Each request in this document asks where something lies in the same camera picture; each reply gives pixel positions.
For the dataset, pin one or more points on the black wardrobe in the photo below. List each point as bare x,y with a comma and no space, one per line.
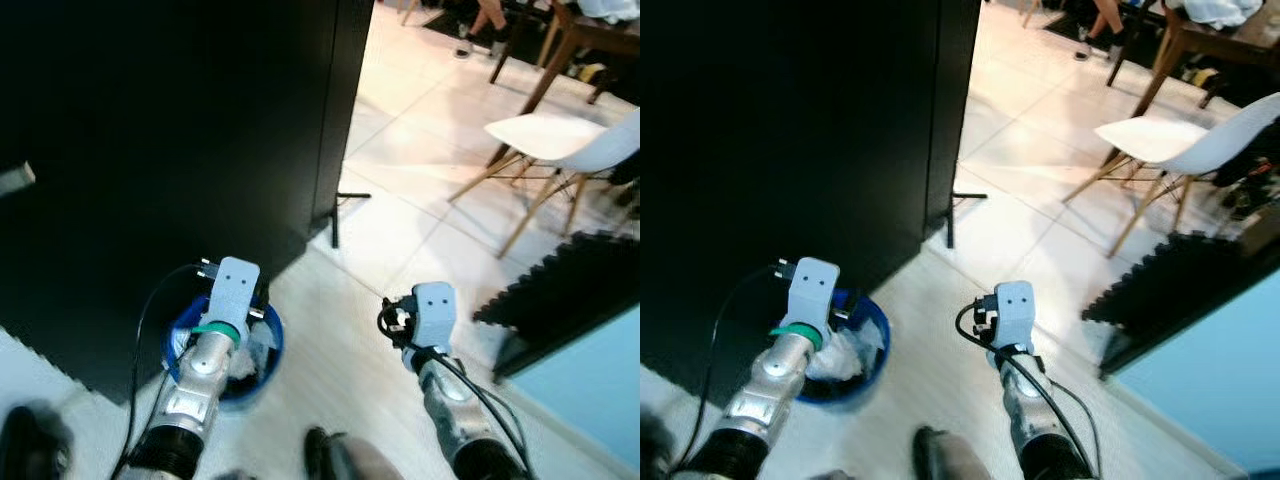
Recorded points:
150,120
790,120

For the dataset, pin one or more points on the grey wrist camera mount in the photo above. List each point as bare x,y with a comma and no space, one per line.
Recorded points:
232,290
812,290
435,310
1013,310

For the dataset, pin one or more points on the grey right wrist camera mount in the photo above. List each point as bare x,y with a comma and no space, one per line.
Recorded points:
1013,310
435,310

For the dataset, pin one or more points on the blue waste bin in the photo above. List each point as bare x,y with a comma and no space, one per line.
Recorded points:
265,370
872,375

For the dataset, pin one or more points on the brown wooden table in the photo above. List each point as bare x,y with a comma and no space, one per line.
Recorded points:
580,35
1200,40

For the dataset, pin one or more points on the white cloth pile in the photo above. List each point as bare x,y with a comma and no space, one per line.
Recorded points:
610,8
1210,10

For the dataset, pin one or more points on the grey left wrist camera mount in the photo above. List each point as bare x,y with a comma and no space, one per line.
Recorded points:
232,290
812,290

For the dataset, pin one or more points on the black foam floor mat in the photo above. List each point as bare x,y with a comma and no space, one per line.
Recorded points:
1170,285
570,290

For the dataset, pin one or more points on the black metal wardrobe foot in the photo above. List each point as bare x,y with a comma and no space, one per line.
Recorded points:
950,220
335,220

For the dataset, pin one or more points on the white crumpled rubbish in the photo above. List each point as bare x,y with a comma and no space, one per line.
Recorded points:
840,355
255,345

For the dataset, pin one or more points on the white wooden legged chair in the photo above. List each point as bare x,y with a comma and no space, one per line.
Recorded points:
545,135
1150,138

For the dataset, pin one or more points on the person bare legs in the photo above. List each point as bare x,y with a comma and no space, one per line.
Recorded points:
1105,15
487,15

